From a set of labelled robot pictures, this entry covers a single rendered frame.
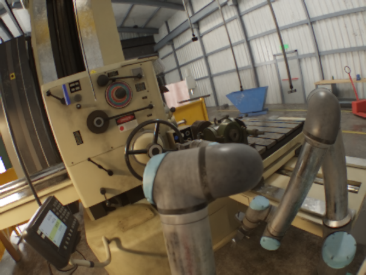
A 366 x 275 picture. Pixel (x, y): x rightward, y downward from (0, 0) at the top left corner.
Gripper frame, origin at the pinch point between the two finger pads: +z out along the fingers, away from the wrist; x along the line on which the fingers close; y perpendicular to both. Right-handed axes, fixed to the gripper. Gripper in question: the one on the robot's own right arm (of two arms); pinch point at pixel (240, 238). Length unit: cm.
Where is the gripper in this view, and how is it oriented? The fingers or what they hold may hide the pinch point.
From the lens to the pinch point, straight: 123.2
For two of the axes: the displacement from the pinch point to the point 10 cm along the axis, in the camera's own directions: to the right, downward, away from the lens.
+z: -1.0, 8.8, 4.7
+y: 6.4, 4.2, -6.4
